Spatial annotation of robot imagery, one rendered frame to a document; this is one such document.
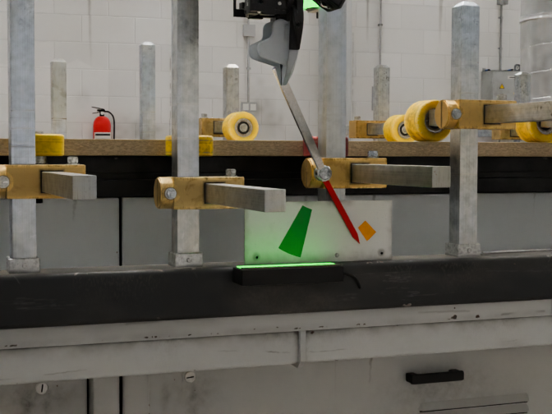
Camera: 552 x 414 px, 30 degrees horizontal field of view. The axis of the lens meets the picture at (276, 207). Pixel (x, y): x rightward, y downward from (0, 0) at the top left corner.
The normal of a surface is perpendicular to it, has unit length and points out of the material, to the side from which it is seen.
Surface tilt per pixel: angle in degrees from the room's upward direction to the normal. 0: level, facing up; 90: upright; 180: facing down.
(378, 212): 90
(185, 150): 90
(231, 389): 90
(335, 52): 90
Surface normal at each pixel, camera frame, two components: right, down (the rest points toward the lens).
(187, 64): 0.35, 0.05
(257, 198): -0.94, 0.01
